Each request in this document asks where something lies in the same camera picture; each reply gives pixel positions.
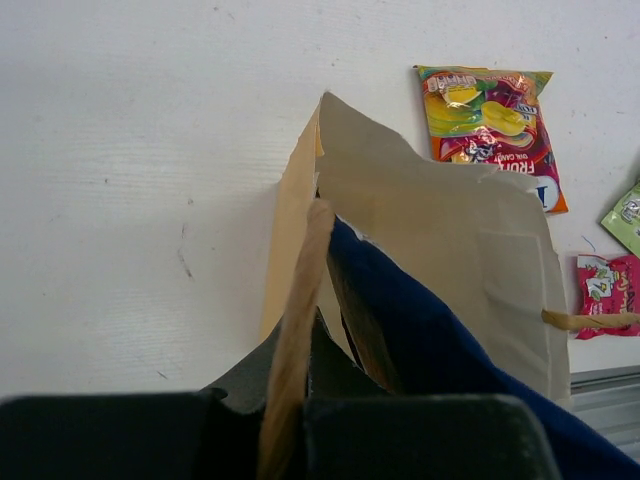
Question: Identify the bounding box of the aluminium frame rail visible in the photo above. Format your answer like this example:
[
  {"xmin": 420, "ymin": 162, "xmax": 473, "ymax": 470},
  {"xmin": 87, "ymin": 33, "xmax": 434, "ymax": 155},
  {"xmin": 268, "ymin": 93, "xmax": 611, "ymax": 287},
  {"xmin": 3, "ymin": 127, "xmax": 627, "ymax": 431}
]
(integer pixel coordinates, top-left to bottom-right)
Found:
[{"xmin": 571, "ymin": 366, "xmax": 640, "ymax": 461}]

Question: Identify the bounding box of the pink snack packet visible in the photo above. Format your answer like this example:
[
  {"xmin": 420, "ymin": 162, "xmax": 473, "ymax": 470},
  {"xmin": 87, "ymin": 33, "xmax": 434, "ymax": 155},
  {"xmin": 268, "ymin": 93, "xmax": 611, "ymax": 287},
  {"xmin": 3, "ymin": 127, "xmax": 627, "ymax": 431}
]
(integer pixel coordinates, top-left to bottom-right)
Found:
[{"xmin": 576, "ymin": 255, "xmax": 639, "ymax": 315}]

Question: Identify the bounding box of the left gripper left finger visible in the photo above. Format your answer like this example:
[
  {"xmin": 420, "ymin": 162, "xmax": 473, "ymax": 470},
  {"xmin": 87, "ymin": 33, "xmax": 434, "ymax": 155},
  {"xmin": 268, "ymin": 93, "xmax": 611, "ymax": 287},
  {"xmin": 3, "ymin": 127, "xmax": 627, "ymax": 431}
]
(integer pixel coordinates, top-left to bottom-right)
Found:
[{"xmin": 1, "ymin": 331, "xmax": 279, "ymax": 479}]

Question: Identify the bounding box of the green snack packet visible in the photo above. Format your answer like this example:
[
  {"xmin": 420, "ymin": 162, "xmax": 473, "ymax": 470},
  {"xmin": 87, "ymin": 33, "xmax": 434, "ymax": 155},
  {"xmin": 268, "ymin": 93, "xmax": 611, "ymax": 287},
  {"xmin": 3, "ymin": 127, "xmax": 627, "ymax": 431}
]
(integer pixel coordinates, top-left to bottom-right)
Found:
[{"xmin": 601, "ymin": 182, "xmax": 640, "ymax": 257}]

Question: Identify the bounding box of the orange fruit candy packet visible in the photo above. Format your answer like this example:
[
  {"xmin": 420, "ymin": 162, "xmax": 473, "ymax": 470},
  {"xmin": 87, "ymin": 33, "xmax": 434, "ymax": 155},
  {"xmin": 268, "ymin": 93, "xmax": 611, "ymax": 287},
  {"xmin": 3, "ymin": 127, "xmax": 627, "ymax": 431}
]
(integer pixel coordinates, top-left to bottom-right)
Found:
[{"xmin": 414, "ymin": 65, "xmax": 569, "ymax": 214}]

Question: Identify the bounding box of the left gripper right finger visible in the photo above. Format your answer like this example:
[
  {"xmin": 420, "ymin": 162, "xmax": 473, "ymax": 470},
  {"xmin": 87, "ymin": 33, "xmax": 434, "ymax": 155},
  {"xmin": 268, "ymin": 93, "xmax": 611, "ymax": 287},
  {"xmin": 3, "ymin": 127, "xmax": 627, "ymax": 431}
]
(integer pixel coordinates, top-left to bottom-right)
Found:
[{"xmin": 302, "ymin": 316, "xmax": 555, "ymax": 479}]

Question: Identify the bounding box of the brown paper bag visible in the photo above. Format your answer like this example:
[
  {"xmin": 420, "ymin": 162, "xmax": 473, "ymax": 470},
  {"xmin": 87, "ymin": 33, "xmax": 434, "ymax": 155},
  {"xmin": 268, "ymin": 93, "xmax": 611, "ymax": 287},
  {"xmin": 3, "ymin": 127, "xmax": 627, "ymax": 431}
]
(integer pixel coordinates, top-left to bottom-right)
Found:
[{"xmin": 257, "ymin": 90, "xmax": 640, "ymax": 480}]

